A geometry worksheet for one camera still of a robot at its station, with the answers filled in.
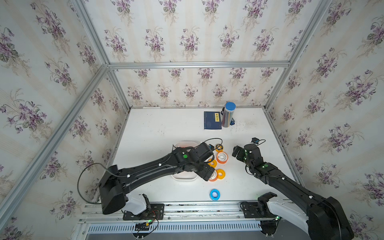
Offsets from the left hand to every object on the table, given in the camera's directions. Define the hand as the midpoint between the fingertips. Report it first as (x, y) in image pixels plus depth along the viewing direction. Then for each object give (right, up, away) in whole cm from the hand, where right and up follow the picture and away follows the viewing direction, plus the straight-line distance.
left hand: (206, 171), depth 73 cm
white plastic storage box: (-10, -6, +11) cm, 16 cm away
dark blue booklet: (+8, +25, +38) cm, 46 cm away
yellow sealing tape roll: (+11, -6, +13) cm, 18 cm away
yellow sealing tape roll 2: (+11, +7, +22) cm, 26 cm away
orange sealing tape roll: (+12, +2, +19) cm, 22 cm away
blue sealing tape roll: (+5, -15, +6) cm, 17 cm away
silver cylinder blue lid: (+16, +30, +24) cm, 42 cm away
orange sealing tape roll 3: (+5, -6, +9) cm, 12 cm away
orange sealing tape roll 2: (+7, -1, +16) cm, 18 cm away
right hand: (+22, +7, +14) cm, 27 cm away
